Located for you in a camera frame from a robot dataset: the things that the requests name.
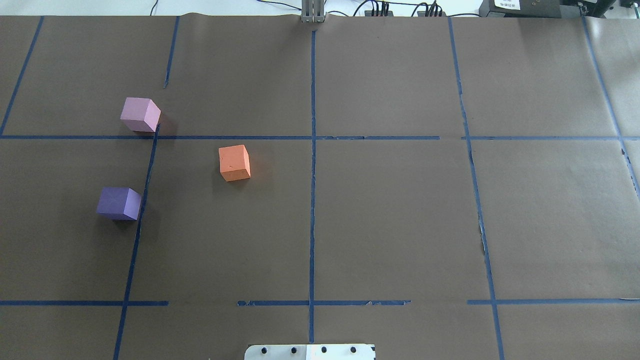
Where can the orange foam cube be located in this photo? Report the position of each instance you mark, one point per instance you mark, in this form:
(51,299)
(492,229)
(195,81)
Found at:
(234,163)

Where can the black power strip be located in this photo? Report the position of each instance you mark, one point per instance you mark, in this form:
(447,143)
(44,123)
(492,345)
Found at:
(428,10)
(379,9)

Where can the pink foam cube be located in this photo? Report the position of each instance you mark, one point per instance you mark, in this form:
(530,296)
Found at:
(140,114)

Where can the purple foam cube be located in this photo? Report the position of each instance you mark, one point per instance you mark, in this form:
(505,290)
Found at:
(119,203)

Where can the black box with label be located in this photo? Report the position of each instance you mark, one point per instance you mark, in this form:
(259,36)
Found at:
(553,9)

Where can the aluminium frame post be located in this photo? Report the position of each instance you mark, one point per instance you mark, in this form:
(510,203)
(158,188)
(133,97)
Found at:
(313,11)

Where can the white pedestal column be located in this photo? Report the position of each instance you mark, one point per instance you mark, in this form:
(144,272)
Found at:
(330,351)

